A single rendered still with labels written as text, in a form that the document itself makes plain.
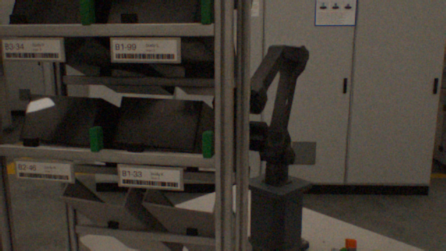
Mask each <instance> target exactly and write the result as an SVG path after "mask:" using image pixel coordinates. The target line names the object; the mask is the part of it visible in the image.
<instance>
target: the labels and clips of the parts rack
mask: <svg viewBox="0 0 446 251"><path fill-rule="evenodd" d="M79 2H80V13H81V23H82V26H90V25H91V24H95V6H94V0H79ZM9 18H10V24H27V20H26V15H25V14H10V15H9ZM138 23H139V19H138V13H121V24H138ZM212 23H213V0H201V24H202V25H210V24H212ZM110 48H111V62H112V63H181V57H180V38H110ZM1 51H2V58H3V61H40V62H66V57H65V48H64V39H63V38H1ZM89 134H90V145H91V152H99V151H100V150H102V149H104V141H103V129H102V127H101V126H94V127H92V128H90V129H89ZM23 146H28V147H38V146H40V145H39V138H38V137H24V138H23ZM127 146H128V152H140V153H141V152H143V151H144V143H143V142H128V143H127ZM213 156H214V132H213V131H204V132H203V133H202V157H203V158H212V157H213ZM13 160H14V166H15V173H16V179H19V180H30V181H51V182H61V183H76V182H75V165H74V162H73V161H60V160H36V159H23V158H14V159H13ZM105 165H106V166H108V167H116V166H118V185H119V186H125V187H136V188H146V189H157V190H177V191H183V168H182V167H161V166H148V165H124V164H118V163H117V162H105ZM75 232H76V233H78V234H93V235H102V236H117V237H126V238H141V239H142V240H149V241H164V242H173V243H189V244H196V245H211V246H215V236H212V235H203V234H198V232H197V229H194V228H186V233H179V232H170V231H155V230H144V229H129V228H121V227H119V223H118V222H115V221H111V220H109V221H108V227H105V226H96V225H80V224H78V225H76V226H75Z"/></svg>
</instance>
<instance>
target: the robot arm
mask: <svg viewBox="0 0 446 251"><path fill-rule="evenodd" d="M308 59H309V50H308V49H306V48H305V46H304V45H270V46H269V47H268V53H267V54H266V56H265V57H264V59H263V60H262V62H261V64H260V65H259V68H258V69H256V71H255V73H254V74H253V76H252V78H251V79H250V84H251V86H252V90H251V95H250V98H249V113H250V114H261V112H262V111H263V110H264V108H265V106H266V103H267V100H268V96H267V91H268V88H269V87H270V84H271V83H272V81H273V79H274V78H275V77H276V75H277V73H278V72H279V73H280V77H279V84H278V88H277V95H276V98H275V102H274V105H273V109H272V116H271V120H270V125H269V126H268V125H267V123H266V122H258V121H250V122H249V150H250V151H259V155H260V159H261V161H266V162H267V163H266V172H265V179H263V180H261V182H263V183H267V184H269V185H273V186H276V187H281V186H283V185H286V184H289V183H292V182H293V181H292V180H289V179H288V170H289V165H294V162H295V157H296V154H295V152H294V150H293V148H292V146H290V145H291V138H290V135H289V132H288V130H287V128H288V123H289V116H290V112H291V105H293V98H294V94H295V87H296V82H297V79H298V77H299V76H300V75H301V74H302V72H303V71H304V70H305V66H306V63H307V61H308ZM233 142H234V146H235V148H236V97H233Z"/></svg>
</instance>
